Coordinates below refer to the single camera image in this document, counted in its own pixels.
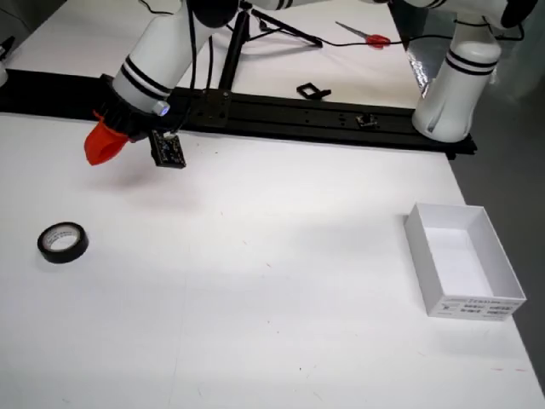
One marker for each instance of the black tripod stand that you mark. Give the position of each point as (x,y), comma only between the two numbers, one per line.
(234,51)

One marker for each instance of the white cardboard box bin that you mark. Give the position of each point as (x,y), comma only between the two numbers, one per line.
(460,255)

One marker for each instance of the white rounded object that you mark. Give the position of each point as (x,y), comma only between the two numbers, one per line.
(2,74)

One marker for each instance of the black camera circuit board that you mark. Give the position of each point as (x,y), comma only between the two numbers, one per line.
(170,151)

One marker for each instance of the black and white device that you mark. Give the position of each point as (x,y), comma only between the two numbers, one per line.
(5,46)

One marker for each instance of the white six-joint robot arm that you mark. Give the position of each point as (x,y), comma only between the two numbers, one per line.
(464,85)

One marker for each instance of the silver reflective foil sheet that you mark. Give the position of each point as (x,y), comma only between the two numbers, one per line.
(421,68)

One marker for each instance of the black aluminium rail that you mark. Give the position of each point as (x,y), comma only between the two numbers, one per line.
(298,117)

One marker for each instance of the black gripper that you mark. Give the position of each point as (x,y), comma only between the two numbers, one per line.
(127,117)

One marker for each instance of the black electrical tape roll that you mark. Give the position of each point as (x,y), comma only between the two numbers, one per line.
(64,255)

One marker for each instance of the black metal joining plate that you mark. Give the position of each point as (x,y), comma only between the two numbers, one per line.
(214,108)

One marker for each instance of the small black plastic bracket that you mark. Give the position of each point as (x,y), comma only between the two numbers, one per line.
(303,90)

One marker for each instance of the small black rail clamp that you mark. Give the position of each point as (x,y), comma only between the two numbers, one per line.
(367,120)

